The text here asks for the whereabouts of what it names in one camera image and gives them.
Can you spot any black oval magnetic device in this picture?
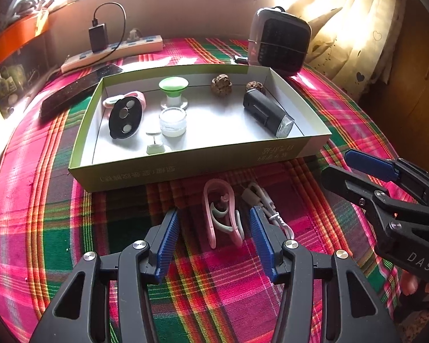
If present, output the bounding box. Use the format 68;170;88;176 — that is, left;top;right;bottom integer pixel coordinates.
108;95;144;140

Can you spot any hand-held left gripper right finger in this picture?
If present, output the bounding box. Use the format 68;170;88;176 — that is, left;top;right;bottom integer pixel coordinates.
248;207;397;343

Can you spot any grey portable heater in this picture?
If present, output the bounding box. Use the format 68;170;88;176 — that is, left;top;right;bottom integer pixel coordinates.
248;7;312;77

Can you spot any clear jar with white cap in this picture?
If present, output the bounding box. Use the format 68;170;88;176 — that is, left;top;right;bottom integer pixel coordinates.
160;108;187;137

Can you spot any small grey egg-shaped gadget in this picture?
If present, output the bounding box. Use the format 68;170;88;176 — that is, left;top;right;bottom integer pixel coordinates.
146;129;171;155

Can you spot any black charger block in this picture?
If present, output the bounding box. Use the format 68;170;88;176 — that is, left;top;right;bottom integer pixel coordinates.
89;24;108;53

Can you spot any pink curved nose clip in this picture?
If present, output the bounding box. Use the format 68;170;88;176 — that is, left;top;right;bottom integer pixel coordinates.
203;179;245;249

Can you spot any white power strip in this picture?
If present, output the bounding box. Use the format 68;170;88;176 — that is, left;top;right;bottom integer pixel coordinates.
61;36;164;74

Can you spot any white usb cable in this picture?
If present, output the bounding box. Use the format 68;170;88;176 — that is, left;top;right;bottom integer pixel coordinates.
241;182;295;238

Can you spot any green mushroom-shaped knob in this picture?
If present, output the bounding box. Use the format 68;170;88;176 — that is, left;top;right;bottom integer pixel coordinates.
159;77;189;111

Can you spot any clear plastic organizer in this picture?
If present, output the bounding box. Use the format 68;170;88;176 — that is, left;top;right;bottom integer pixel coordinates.
0;36;52;120

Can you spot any orange tray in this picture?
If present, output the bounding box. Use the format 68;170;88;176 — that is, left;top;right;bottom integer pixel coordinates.
0;14;50;74

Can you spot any green and white cardboard box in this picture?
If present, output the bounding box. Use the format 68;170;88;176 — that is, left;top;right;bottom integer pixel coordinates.
68;63;332;193

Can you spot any black charger cable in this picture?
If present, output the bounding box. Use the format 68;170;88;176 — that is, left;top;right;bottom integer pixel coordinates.
92;2;126;65

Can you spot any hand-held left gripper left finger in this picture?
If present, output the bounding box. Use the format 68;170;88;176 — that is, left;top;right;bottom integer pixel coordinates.
29;208;181;343

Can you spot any cream heart-print curtain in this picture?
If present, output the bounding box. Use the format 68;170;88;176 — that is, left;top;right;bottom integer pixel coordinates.
282;0;408;93

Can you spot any wooden cabinet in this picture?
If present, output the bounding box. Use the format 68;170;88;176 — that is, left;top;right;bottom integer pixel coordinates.
357;0;429;186

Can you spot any pink clip with mint pad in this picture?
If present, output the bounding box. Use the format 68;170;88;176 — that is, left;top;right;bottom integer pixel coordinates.
103;91;146;109

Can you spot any black bike light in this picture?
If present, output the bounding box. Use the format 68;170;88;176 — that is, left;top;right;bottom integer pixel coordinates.
243;89;294;139

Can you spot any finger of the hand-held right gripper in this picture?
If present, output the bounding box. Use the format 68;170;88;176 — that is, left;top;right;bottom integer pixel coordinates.
321;164;393;223
344;149;429;217

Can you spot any person's right hand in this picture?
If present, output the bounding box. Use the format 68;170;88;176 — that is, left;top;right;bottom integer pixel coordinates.
400;270;429;315

